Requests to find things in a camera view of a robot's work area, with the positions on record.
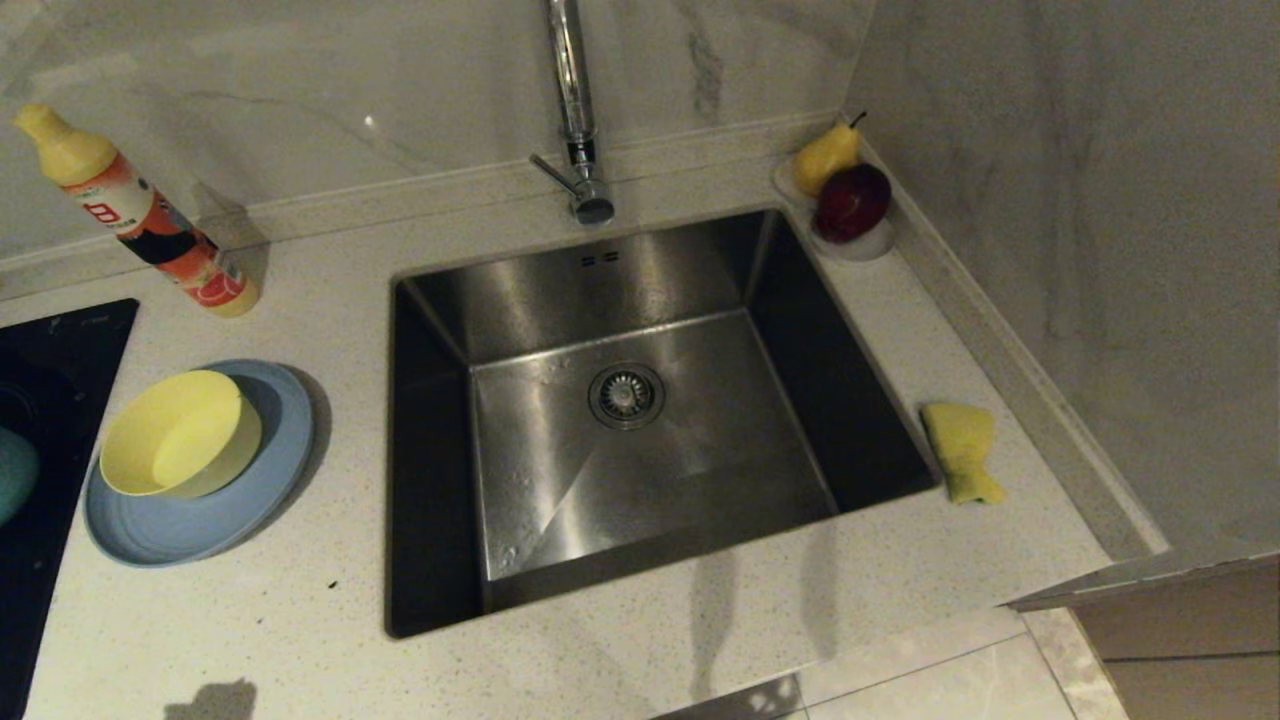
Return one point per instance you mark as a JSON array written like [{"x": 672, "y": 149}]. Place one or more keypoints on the orange dish soap bottle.
[{"x": 150, "y": 225}]

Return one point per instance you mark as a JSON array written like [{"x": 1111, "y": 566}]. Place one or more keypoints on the metal sink drain strainer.
[{"x": 626, "y": 395}]

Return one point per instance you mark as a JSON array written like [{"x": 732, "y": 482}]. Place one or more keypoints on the stainless steel sink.
[{"x": 720, "y": 410}]

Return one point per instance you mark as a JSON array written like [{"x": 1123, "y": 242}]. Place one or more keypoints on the yellow green sponge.
[{"x": 962, "y": 445}]

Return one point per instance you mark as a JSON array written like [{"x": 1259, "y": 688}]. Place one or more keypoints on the small white fruit dish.
[{"x": 862, "y": 251}]

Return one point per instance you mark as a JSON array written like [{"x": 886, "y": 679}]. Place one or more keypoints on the chrome faucet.
[{"x": 575, "y": 110}]

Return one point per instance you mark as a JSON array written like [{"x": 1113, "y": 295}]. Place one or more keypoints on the dark red apple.
[{"x": 852, "y": 203}]

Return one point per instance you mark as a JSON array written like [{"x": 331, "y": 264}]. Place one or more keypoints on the yellow pear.
[{"x": 825, "y": 158}]

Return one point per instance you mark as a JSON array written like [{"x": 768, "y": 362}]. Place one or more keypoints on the blue round plate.
[{"x": 200, "y": 525}]

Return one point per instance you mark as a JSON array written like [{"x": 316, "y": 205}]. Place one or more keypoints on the yellow plastic bowl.
[{"x": 170, "y": 430}]

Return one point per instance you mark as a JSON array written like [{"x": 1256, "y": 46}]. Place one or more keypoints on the black induction cooktop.
[{"x": 50, "y": 370}]

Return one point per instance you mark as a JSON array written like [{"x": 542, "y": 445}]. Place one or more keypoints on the teal bowl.
[{"x": 12, "y": 475}]

